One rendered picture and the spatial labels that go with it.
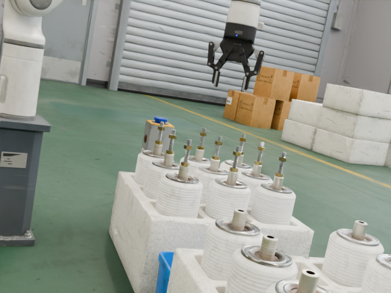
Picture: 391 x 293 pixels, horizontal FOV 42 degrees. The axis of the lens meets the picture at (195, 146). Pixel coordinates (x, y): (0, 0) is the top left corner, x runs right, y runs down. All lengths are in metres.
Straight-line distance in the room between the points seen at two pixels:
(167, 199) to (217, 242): 0.30
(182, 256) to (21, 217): 0.53
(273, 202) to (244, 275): 0.48
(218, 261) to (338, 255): 0.23
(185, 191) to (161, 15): 5.65
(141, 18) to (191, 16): 0.69
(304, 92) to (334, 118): 1.39
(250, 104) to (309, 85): 0.68
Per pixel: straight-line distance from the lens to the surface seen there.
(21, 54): 1.25
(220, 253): 0.84
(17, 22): 1.30
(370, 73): 8.00
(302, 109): 4.36
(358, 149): 3.94
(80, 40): 6.40
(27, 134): 1.26
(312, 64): 7.97
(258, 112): 5.08
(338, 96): 4.03
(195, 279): 0.82
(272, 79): 5.13
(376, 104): 3.98
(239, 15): 1.23
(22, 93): 1.26
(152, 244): 1.08
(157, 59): 6.66
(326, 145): 4.07
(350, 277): 0.96
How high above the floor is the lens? 0.50
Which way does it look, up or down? 9 degrees down
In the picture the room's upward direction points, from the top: 11 degrees clockwise
